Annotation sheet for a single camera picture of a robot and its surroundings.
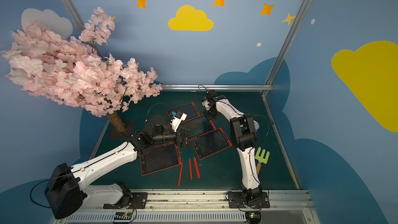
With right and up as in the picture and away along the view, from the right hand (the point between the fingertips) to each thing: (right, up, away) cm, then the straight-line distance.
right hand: (211, 115), depth 104 cm
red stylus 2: (-9, -30, -20) cm, 37 cm away
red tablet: (-16, +4, +8) cm, 18 cm away
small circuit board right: (+18, -48, -31) cm, 60 cm away
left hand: (-10, -6, -32) cm, 34 cm away
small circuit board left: (-45, -48, -31) cm, 73 cm away
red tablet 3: (-1, -17, -9) cm, 20 cm away
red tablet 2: (-10, -8, -2) cm, 13 cm away
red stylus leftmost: (-19, -31, -22) cm, 42 cm away
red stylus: (-13, -29, -20) cm, 38 cm away
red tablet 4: (-31, -24, -16) cm, 42 cm away
